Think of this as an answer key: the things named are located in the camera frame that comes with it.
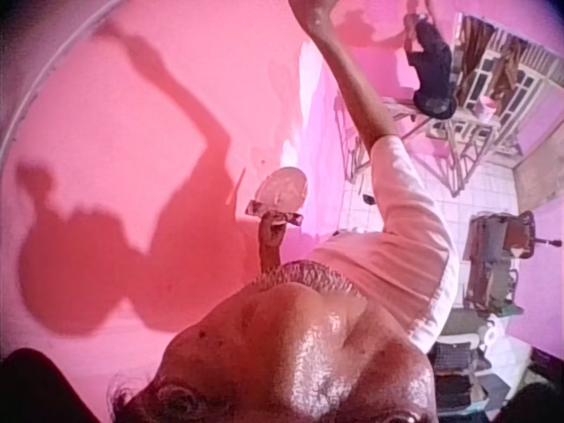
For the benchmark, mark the heap of crates and buckets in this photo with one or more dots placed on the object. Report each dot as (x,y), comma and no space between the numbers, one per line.
(476,365)

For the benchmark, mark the person's right hand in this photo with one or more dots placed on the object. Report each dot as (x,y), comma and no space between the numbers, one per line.
(310,6)

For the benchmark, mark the wooden board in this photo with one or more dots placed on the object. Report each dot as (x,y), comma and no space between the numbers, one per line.
(539,180)

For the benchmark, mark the person's left hand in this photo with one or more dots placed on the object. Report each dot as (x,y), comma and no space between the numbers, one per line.
(270,235)

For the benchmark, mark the metal scaffold frame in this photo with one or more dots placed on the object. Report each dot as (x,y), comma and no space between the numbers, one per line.
(454,145)

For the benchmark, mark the cluttered chair with tools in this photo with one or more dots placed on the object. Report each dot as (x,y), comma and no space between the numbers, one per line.
(498,260)

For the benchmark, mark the small dark floor object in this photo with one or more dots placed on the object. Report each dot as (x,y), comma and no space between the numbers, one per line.
(368,200)

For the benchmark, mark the window with white grill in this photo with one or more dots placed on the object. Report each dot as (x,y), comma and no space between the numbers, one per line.
(506,79)

